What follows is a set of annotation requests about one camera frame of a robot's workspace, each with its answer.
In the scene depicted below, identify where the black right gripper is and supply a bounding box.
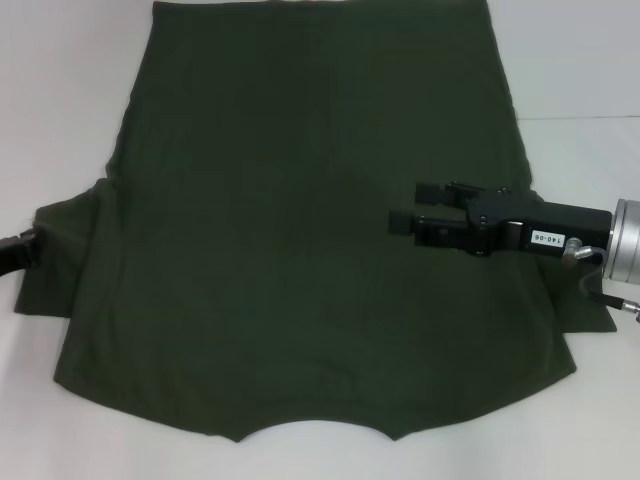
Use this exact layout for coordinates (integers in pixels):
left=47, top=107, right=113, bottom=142
left=415, top=180, right=614, bottom=259

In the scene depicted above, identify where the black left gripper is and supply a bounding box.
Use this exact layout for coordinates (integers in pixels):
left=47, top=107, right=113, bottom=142
left=0, top=229, right=42, bottom=278

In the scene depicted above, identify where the dark green shirt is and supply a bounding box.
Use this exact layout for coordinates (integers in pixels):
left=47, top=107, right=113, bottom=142
left=13, top=0, right=619, bottom=445

